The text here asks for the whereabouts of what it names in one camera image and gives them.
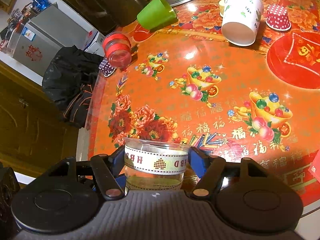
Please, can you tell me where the purple polka dot cupcake liner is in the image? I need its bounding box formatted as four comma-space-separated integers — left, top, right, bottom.
99, 58, 116, 77

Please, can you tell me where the white floral paper cup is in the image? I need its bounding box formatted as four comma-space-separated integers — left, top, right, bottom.
221, 0, 264, 47

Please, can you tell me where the silver mini fridge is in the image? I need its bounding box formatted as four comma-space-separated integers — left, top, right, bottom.
8, 3, 88, 76

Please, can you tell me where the white box by fridge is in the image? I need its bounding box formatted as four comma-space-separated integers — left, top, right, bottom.
84, 32, 105, 56

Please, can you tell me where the brown plastic pitcher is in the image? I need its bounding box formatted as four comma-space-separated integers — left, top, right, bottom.
76, 0, 147, 27

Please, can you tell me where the black bag on chair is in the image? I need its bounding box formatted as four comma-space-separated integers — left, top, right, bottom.
42, 46, 103, 128

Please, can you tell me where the blue water bottle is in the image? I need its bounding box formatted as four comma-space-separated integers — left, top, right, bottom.
32, 0, 52, 12

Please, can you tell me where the red polka dot cupcake liner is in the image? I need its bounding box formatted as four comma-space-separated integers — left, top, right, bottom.
266, 4, 291, 31

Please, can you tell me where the red clear plastic cup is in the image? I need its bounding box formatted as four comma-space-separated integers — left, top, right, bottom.
102, 31, 132, 69

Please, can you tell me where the green plastic cup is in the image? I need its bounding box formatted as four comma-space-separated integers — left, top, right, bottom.
137, 0, 177, 30

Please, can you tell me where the clear plastic cup with ribbon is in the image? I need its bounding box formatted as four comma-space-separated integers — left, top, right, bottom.
124, 138, 190, 191

